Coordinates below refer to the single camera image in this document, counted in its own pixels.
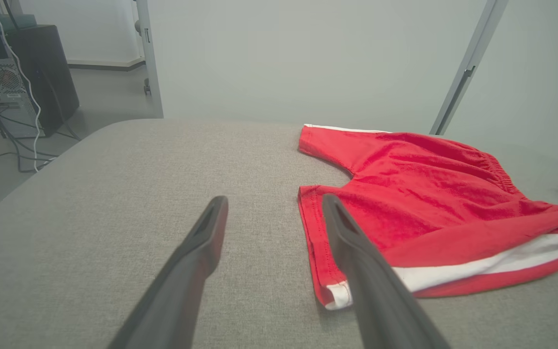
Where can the red shorts with white stripe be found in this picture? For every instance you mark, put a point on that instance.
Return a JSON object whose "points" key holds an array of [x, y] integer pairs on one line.
{"points": [[429, 194]]}

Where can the black computer tower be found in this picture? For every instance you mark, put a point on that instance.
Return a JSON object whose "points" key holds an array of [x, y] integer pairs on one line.
{"points": [[46, 72]]}

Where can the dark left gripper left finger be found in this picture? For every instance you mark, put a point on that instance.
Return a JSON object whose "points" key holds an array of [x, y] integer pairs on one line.
{"points": [[182, 291]]}

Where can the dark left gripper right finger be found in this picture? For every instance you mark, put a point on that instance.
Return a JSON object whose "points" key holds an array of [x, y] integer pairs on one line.
{"points": [[376, 291]]}

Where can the white partition panel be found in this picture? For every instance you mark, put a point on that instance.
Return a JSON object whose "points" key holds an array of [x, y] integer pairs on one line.
{"points": [[308, 58], [550, 72]]}

